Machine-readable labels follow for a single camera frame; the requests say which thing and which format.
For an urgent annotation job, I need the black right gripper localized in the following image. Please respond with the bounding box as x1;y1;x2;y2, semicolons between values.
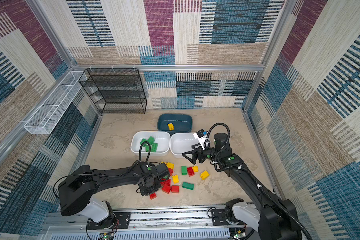
182;142;221;165

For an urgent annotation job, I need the long red lego brick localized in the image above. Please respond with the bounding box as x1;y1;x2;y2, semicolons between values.
150;193;157;200

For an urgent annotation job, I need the long green lego brick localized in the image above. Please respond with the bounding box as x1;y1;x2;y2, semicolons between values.
182;182;195;190
151;143;158;153

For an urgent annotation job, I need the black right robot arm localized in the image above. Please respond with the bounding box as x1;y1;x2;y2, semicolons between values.
183;123;312;240

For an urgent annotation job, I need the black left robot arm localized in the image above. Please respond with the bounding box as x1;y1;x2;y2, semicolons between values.
53;159;170;230

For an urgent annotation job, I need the white right plastic bin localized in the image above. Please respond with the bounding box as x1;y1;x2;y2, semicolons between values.
171;133;207;159

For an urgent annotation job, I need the white plastic bin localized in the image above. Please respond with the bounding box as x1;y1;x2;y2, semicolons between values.
131;131;171;157
171;133;207;159

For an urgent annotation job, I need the red flat lego brick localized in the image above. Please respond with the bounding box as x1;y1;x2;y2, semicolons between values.
161;179;171;186

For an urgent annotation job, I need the green lego brick upright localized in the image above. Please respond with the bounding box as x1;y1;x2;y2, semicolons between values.
181;166;188;175

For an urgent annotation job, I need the red lego brick centre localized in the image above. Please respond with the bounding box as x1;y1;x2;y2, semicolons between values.
168;168;174;176

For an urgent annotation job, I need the red lego brick bottom right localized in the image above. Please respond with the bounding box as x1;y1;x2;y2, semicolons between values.
171;185;180;194

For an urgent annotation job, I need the white left plastic bin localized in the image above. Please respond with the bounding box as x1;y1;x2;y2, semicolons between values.
131;131;171;157

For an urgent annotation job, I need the dark teal plastic bin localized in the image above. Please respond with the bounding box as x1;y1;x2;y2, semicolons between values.
157;114;193;136

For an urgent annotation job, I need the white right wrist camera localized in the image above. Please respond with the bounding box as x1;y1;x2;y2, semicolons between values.
193;129;207;150

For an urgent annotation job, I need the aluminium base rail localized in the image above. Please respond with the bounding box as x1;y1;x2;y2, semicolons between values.
38;203;298;240

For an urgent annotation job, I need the black wire shelf rack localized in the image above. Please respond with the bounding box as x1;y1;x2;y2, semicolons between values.
79;68;147;114

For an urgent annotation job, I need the white wire mesh basket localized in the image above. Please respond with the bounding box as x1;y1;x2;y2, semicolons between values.
24;71;83;135

